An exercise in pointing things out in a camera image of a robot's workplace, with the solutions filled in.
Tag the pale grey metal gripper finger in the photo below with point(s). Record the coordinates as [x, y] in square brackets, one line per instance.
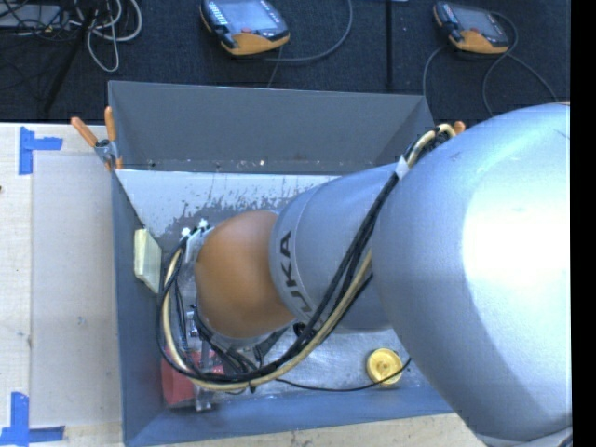
[203, 401]

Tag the red block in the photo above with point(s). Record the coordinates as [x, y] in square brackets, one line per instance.
[177, 384]

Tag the pale yellow sponge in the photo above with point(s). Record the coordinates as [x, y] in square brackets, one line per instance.
[146, 261]

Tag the pale wood flat board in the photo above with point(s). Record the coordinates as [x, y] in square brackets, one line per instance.
[74, 273]

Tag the yellow round disc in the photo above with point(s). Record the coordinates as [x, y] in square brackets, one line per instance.
[384, 367]

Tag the grey metal bin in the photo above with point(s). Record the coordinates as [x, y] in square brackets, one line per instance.
[261, 124]

